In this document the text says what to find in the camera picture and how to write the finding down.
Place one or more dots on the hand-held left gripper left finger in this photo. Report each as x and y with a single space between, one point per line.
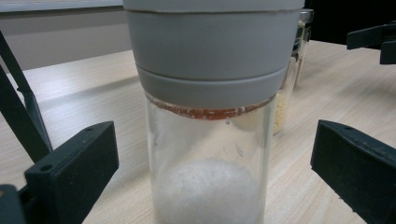
71 174

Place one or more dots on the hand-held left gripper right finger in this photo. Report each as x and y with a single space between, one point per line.
358 168

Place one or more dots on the glass jar of yellow grains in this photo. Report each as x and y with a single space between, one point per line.
280 115

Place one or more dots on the grey-lidded glass jar of salt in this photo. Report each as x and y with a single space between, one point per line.
211 56

